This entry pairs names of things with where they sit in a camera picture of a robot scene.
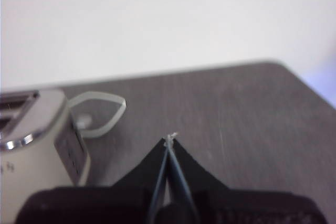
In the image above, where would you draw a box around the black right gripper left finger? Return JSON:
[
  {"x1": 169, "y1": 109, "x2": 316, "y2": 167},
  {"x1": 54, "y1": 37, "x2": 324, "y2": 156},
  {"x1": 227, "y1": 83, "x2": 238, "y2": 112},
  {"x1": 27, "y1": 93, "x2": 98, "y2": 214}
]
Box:
[{"x1": 112, "y1": 137, "x2": 170, "y2": 224}]

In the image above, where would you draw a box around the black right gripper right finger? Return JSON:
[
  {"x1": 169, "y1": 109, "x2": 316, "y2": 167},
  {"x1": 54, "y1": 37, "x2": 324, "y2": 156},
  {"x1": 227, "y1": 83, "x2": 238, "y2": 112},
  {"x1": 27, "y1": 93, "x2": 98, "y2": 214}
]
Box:
[{"x1": 170, "y1": 139, "x2": 229, "y2": 224}]

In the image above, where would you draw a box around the cream two-slot toaster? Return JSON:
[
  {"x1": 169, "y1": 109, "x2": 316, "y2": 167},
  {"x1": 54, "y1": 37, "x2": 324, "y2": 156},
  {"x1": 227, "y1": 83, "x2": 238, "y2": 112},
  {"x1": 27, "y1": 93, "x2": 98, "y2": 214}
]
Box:
[{"x1": 0, "y1": 89, "x2": 91, "y2": 187}]

